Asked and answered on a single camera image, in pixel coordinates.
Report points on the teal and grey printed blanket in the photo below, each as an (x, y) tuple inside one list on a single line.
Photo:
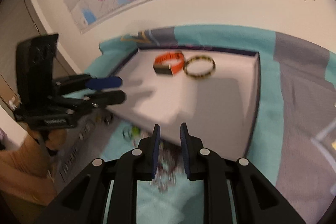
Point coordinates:
[(288, 108)]

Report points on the person's left hand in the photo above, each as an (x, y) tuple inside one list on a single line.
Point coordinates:
[(56, 138)]

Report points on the orange smartwatch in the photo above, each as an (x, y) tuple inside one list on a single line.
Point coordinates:
[(161, 69)]

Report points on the grey-brown door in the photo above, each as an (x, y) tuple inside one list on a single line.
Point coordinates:
[(21, 24)]

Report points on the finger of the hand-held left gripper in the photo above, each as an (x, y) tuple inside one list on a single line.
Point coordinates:
[(113, 97), (105, 82)]

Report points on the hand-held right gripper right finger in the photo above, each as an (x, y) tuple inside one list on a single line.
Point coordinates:
[(183, 153)]

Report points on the dark blue jewelry box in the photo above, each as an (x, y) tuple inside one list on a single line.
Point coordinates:
[(210, 108)]

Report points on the yellow and brown bangle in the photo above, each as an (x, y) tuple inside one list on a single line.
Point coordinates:
[(213, 66)]

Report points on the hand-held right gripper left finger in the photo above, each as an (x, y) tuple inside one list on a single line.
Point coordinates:
[(156, 153)]

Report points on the person's left forearm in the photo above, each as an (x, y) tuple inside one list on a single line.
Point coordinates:
[(21, 166)]

